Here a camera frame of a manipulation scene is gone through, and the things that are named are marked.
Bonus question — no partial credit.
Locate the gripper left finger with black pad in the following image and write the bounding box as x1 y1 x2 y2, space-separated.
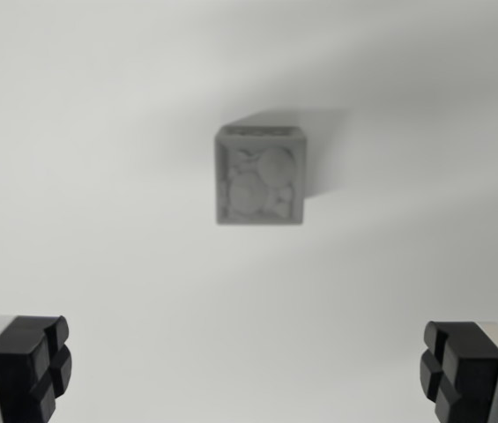
0 314 73 423

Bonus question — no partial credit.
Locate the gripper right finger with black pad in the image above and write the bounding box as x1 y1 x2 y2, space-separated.
419 320 498 423

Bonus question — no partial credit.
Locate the grey embossed rubber cube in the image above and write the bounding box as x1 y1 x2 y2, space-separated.
214 124 308 226

